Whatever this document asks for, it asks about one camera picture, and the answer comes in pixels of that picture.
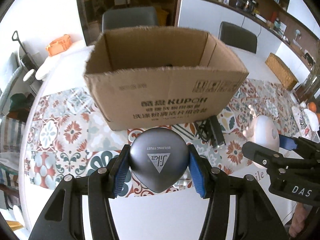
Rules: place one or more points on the dark glass display cabinet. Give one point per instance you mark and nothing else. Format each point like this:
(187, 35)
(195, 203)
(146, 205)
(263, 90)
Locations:
(130, 2)

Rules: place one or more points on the pink deer night light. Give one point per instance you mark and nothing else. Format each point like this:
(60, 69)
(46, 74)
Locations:
(262, 131)

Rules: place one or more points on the glass kettle on shelf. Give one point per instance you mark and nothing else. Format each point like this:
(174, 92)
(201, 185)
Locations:
(245, 5)

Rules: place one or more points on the black power adapter with cable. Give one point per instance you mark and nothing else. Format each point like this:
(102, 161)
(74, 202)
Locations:
(210, 131)

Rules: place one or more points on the dark green chair left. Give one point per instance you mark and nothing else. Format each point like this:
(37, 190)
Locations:
(129, 17)

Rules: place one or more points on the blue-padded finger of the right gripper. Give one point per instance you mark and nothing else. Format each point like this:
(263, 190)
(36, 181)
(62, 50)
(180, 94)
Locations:
(300, 145)
(262, 152)

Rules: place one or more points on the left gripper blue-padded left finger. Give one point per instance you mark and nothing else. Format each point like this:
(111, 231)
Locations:
(61, 217)

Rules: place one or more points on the striped fabric basket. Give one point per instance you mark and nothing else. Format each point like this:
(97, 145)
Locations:
(12, 131)

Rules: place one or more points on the grey Sika rounded case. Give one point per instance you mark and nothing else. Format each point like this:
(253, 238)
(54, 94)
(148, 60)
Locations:
(159, 157)

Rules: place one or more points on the woven wicker tissue box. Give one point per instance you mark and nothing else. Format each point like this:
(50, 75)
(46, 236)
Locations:
(281, 71)

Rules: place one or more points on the grey sofa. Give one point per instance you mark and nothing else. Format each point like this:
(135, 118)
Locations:
(9, 76)

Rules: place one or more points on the dark green chair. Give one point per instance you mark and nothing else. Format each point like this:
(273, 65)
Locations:
(129, 17)
(236, 36)

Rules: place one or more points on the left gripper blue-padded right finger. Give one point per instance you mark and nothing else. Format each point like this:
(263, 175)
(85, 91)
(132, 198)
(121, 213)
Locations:
(255, 216)

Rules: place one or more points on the white cylindrical air purifier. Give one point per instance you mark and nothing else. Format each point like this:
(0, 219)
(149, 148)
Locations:
(33, 83)

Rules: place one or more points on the dark green chair right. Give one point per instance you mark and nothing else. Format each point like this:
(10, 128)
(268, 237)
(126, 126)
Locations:
(236, 36)

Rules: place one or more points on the small clear plastic bottle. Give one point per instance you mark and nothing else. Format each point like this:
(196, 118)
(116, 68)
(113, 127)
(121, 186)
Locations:
(183, 181)

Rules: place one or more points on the black upright vacuum cleaner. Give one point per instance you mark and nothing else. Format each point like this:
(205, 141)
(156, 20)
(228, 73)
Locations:
(26, 59)

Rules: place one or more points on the brown cardboard box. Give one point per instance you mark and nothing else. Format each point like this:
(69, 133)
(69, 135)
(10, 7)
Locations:
(143, 77)

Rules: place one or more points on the white sideboard cabinet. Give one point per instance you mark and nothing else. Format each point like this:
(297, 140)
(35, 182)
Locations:
(208, 16)

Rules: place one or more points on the patterned floral table runner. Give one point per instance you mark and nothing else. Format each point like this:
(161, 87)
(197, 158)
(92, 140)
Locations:
(68, 134)

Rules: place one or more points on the cream flower-shaped kids table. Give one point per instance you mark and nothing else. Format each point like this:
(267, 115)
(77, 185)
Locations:
(76, 55)

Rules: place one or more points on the orange plastic crate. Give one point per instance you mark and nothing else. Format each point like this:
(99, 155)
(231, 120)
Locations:
(59, 45)

